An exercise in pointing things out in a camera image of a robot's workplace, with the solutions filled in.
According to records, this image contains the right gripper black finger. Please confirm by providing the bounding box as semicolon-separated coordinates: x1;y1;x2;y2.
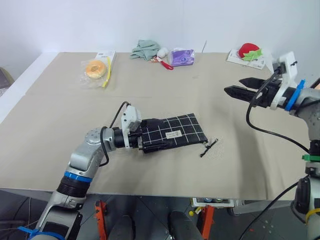
238;77;266;90
223;85;259;103

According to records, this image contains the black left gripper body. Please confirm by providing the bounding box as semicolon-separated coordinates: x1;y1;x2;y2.
128;119;149;151

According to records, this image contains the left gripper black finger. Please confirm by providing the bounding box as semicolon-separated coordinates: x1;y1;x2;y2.
142;117;166;131
143;142;169;155

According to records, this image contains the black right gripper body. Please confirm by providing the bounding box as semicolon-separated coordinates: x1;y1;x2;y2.
253;78;285;109

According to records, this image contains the black grid-pattern pouch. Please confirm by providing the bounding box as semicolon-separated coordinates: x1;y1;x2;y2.
141;112;220;159

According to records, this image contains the flat white printed box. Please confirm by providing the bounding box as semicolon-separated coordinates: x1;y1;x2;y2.
225;48;267;71

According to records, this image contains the blue right wrist clip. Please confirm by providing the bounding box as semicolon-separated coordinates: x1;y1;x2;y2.
284;79;307;111

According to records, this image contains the red plush strawberry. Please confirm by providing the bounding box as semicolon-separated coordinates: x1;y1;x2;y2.
237;42;263;62

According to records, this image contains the purple tissue pack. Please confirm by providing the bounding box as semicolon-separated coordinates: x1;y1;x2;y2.
166;47;196;68

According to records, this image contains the clear plastic zip bag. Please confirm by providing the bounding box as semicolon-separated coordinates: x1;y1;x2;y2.
79;56;114;90

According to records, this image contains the white fluffy ball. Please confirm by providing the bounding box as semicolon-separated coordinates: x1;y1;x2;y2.
156;47;170;59

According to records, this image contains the small yellow object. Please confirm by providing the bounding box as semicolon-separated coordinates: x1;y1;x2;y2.
188;206;204;217

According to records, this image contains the crumpled grey-green cloth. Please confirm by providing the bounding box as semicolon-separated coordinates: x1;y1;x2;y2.
129;38;161;61

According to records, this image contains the orange toy donut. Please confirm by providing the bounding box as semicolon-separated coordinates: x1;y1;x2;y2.
84;59;107;81

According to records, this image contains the white tray under table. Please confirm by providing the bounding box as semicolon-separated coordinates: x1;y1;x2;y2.
191;197;235;209

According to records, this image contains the small white printed box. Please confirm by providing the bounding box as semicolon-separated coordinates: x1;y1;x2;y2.
95;50;117;64

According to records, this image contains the dark rounded shape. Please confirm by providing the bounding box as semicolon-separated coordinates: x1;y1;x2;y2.
107;215;136;240
167;210;204;240

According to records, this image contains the orange table clamp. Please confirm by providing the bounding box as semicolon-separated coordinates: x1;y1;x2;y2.
200;205;216;240
94;199;109;240

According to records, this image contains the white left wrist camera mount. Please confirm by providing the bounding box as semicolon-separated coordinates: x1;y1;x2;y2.
120;105;143;151

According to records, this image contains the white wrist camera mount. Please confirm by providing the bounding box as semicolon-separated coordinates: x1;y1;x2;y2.
120;105;143;151
269;50;300;111

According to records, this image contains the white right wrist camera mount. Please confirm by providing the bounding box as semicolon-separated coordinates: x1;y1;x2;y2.
269;50;300;111

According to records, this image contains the green right arm cable clip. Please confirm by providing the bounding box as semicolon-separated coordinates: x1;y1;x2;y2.
301;153;320;164

